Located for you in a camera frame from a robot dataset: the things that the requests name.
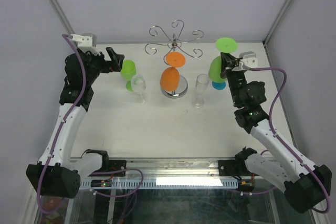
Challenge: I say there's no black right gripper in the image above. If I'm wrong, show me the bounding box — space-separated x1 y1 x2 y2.
219 51 247 107

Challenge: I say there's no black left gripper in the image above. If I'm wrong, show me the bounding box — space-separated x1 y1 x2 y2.
78 47 124 86

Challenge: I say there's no green wine glass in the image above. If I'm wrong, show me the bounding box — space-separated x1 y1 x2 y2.
208 37 238 83
120 60 137 92

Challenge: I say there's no clear flute glass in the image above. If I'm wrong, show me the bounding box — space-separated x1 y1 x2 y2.
191 74 209 108

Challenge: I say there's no orange plastic wine glass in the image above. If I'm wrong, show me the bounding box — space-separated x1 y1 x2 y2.
160 52 186 91

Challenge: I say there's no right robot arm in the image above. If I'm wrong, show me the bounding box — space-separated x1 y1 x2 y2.
220 52 332 214

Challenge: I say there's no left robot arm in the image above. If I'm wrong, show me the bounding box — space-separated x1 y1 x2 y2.
26 47 124 198

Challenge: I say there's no blue plastic wine glass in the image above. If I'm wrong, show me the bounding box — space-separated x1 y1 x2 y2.
212 81 226 90

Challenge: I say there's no clear wine glass left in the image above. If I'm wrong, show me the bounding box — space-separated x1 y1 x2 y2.
131 74 146 103

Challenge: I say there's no chrome wine glass rack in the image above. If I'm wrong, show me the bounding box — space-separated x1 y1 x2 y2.
144 19 204 99

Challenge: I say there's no white LED light strip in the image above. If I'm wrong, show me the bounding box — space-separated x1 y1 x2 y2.
155 177 223 187

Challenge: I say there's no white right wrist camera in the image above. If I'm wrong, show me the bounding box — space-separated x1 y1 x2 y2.
233 51 258 71

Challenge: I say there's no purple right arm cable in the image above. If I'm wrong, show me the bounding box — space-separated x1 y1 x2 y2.
249 67 330 214

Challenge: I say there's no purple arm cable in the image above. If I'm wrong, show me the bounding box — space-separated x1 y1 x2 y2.
249 67 330 214
36 34 87 215

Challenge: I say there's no aluminium mounting rail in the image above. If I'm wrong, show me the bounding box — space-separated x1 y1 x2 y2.
70 156 263 183

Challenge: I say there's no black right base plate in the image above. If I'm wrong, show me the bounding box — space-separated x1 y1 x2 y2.
218 159 252 177

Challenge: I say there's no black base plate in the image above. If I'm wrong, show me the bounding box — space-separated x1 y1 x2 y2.
218 159 252 177
99 159 127 172

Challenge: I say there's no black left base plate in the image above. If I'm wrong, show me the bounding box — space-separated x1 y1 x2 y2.
99 159 127 172

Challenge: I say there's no left corner frame post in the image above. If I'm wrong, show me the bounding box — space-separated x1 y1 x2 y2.
48 0 75 34

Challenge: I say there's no corner frame post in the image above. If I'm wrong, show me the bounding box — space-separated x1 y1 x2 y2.
48 0 75 34
262 0 294 47

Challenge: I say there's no right corner frame post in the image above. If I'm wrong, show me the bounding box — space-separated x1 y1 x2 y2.
262 0 294 47

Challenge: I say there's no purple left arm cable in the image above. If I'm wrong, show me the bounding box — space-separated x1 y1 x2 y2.
36 34 87 215

